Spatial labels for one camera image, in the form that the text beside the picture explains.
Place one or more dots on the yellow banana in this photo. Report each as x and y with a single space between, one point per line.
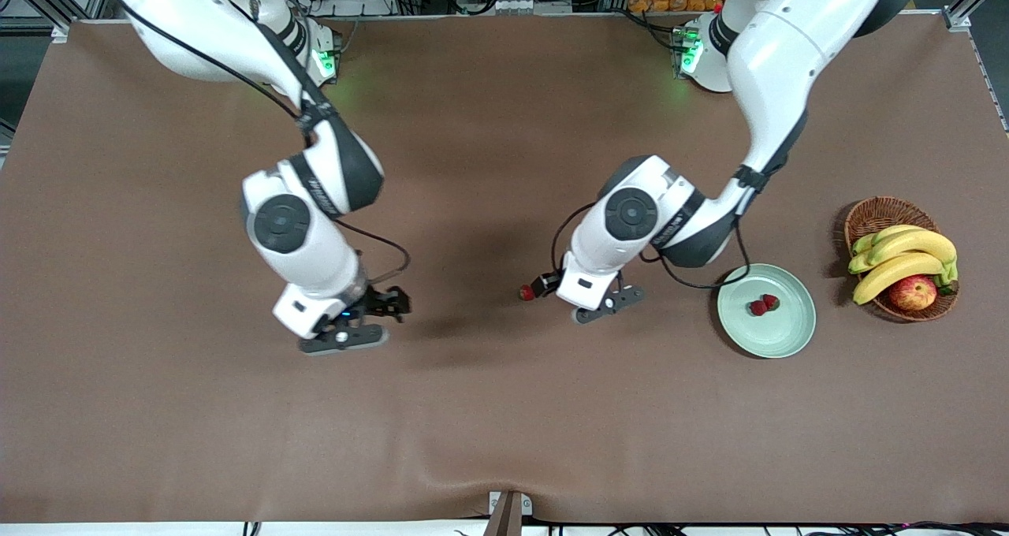
891 274
922 243

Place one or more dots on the white terminal block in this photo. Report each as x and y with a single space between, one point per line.
528 5

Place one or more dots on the red strawberry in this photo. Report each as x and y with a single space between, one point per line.
771 302
526 292
757 308

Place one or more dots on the red yellow apple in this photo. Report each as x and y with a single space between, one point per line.
912 293

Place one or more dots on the aluminium frame strut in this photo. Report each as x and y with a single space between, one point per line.
958 12

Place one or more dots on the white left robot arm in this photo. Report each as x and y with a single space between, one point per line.
788 47

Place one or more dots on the slim greenish banana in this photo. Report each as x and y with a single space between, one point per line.
867 242

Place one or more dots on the brown table cloth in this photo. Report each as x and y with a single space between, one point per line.
504 410

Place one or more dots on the brown wicker basket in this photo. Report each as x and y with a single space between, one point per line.
875 214

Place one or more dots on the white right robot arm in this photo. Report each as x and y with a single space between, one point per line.
307 260

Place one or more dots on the pale green round plate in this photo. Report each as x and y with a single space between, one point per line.
780 335

